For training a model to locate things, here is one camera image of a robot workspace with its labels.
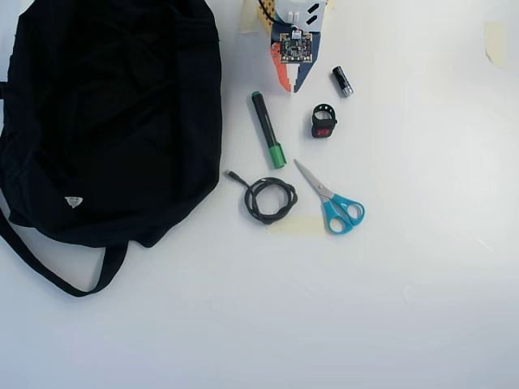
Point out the blue-grey gripper finger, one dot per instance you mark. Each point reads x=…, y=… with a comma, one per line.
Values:
x=304, y=75

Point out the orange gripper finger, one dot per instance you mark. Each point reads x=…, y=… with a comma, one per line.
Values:
x=284, y=77

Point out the black bike light red lens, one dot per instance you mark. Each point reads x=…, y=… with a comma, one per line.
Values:
x=323, y=130

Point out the black fabric bag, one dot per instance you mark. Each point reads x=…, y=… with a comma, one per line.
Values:
x=101, y=121

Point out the black marker green cap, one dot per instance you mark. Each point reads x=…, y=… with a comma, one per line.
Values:
x=265, y=125

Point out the yellow perforated base part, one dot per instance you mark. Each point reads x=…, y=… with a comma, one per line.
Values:
x=267, y=24

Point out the narrow beige tape strip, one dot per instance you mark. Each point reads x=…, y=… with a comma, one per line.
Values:
x=248, y=18

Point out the wide beige tape strip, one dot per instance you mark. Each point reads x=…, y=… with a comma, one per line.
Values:
x=300, y=225

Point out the tall beige tape strip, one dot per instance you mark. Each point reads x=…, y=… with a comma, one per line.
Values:
x=496, y=44

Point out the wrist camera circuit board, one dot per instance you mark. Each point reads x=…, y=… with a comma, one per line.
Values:
x=295, y=48

